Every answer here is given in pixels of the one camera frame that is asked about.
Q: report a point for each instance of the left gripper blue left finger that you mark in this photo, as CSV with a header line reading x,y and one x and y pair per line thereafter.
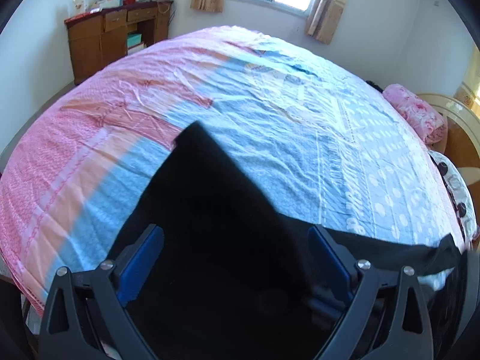
x,y
84,309

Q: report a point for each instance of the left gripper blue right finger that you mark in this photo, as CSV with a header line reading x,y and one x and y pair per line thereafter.
x,y
405,332

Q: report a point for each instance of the black pants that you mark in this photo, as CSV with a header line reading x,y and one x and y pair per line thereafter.
x,y
234,279

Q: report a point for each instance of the white pillow with dark dots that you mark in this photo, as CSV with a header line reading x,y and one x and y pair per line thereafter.
x,y
460,194

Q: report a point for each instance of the blue pink patterned bedsheet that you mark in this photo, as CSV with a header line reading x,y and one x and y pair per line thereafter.
x,y
324,145

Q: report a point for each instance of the beige wooden headboard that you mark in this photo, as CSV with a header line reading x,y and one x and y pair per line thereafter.
x,y
461,144

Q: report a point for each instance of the pink floral folded quilt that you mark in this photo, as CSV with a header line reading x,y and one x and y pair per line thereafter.
x,y
429,125

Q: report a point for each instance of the brown wooden desk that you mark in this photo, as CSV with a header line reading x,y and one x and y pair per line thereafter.
x,y
98,39

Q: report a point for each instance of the teal box under desk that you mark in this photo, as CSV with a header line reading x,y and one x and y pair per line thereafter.
x,y
133,39

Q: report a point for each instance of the white floral gift bag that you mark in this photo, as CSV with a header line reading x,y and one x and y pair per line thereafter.
x,y
78,7

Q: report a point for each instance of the tissue box on desk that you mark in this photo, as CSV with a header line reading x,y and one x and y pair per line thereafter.
x,y
108,4

